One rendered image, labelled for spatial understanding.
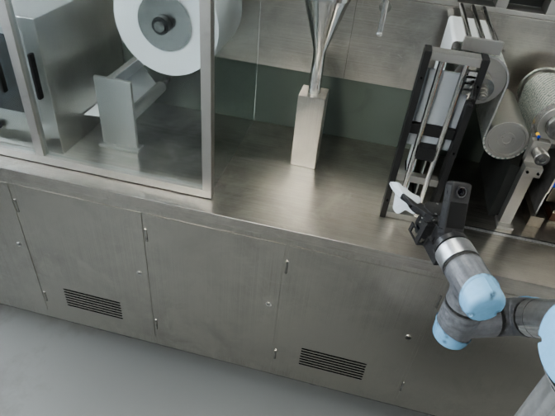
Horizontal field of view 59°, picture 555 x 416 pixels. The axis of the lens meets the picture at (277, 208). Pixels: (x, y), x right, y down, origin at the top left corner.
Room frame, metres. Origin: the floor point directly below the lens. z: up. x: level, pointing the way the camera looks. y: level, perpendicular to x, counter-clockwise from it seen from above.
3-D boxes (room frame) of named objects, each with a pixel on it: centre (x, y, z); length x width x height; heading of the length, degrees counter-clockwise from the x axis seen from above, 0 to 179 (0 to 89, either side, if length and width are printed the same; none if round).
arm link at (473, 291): (0.64, -0.38, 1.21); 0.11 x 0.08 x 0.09; 11
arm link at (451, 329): (0.64, -0.39, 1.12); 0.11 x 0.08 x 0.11; 101
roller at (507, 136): (1.42, -0.68, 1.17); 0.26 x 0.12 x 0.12; 170
